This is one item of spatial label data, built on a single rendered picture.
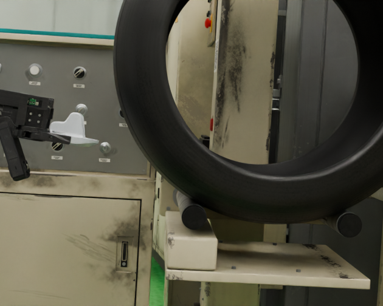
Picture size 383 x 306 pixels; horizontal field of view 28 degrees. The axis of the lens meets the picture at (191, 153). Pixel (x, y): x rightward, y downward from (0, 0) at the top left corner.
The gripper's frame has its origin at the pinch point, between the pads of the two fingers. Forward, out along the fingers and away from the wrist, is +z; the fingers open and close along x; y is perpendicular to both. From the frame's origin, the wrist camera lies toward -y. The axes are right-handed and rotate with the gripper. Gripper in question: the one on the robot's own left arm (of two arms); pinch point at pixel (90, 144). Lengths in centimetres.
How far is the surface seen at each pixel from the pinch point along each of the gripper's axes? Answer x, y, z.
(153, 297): 296, -98, 29
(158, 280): 341, -98, 33
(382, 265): 29, -17, 69
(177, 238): -8.7, -13.3, 18.5
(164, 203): 25.7, -11.4, 16.3
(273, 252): 13.4, -16.3, 40.0
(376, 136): -13, 11, 49
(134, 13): -10.8, 24.2, 4.2
